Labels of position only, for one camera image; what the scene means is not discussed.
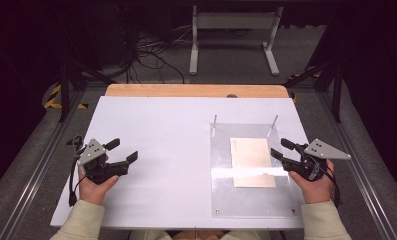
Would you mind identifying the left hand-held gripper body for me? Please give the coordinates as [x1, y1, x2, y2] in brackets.
[77, 138, 131, 185]

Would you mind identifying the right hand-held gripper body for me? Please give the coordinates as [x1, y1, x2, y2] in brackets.
[280, 138, 352, 183]

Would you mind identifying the beige card sheet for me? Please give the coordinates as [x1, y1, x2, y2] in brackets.
[229, 137, 277, 189]

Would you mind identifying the person's left hand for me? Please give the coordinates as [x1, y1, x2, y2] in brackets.
[77, 164, 121, 206]

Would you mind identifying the person's right hand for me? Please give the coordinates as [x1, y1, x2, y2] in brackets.
[288, 158, 337, 205]

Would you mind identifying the white board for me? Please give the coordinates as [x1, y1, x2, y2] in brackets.
[49, 95, 309, 231]

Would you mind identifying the clear acrylic base with pegs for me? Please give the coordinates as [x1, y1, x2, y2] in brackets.
[209, 114, 301, 220]

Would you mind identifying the black metal stand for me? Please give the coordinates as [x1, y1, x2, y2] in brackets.
[283, 59, 346, 124]
[57, 58, 118, 123]

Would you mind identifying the yellow black floor tape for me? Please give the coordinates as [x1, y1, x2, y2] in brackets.
[43, 83, 89, 111]

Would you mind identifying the wooden table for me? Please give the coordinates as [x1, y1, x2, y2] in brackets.
[104, 83, 291, 99]

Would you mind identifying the white metal stand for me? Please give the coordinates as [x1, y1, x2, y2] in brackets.
[188, 4, 285, 77]

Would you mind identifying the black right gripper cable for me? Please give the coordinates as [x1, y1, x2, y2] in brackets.
[318, 162, 343, 207]

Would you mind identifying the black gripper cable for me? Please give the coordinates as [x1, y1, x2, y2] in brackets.
[66, 134, 88, 208]
[318, 162, 343, 207]

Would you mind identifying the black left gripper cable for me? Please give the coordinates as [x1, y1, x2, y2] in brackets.
[66, 134, 88, 208]

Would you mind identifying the aluminium rail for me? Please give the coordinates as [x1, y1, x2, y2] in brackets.
[0, 89, 88, 240]
[318, 90, 397, 240]

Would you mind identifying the bundle of black cables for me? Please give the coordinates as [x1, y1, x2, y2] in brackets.
[117, 6, 187, 85]

